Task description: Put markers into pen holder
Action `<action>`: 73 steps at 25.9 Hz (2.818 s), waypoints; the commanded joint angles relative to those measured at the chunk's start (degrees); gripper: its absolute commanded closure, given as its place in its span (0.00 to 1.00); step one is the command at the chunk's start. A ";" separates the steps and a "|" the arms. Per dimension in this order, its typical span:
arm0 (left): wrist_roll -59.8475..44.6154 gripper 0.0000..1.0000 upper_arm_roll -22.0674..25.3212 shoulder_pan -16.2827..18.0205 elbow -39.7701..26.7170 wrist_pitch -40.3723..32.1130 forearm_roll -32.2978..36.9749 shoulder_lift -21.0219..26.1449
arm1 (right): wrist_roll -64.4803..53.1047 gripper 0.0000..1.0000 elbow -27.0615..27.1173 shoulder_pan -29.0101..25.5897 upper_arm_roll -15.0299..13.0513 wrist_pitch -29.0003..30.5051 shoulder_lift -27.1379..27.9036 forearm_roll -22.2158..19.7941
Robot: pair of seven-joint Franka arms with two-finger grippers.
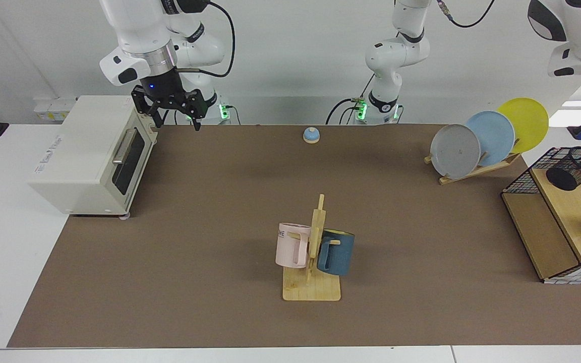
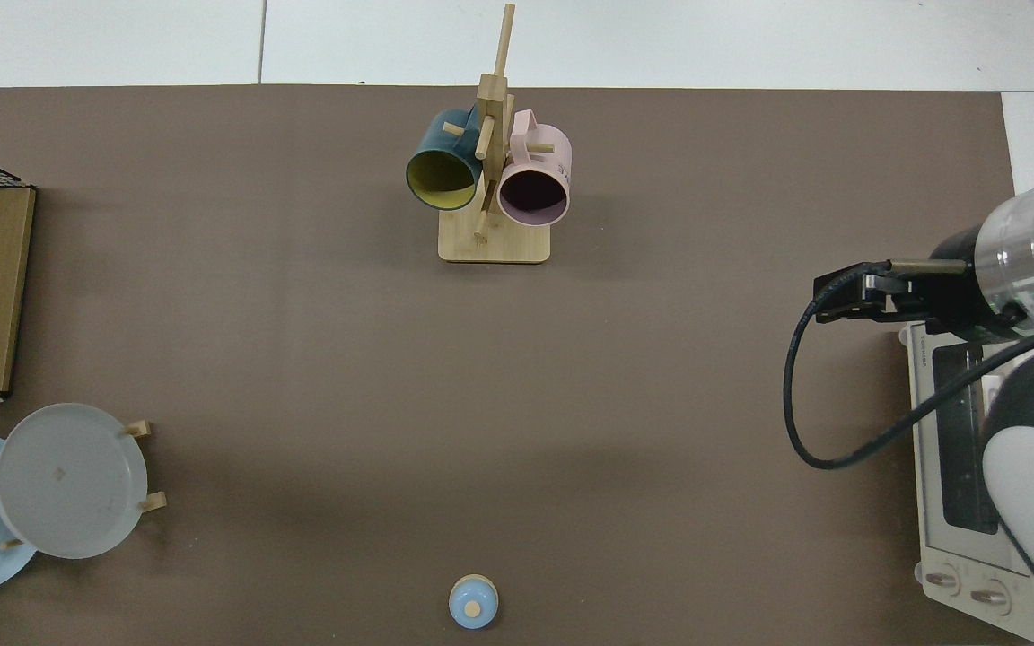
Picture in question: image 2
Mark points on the pale toaster oven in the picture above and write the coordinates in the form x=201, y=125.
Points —
x=930, y=538

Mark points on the pink mug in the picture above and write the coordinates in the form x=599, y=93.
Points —
x=553, y=148

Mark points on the wooden cup stand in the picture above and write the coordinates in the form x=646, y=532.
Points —
x=495, y=247

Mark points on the teal mug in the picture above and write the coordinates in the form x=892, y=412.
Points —
x=432, y=139

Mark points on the brown table cloth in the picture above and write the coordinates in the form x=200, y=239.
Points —
x=302, y=359

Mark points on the wooden plate rack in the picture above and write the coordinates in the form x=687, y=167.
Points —
x=142, y=429

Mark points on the grey plate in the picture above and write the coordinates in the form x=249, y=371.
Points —
x=68, y=480

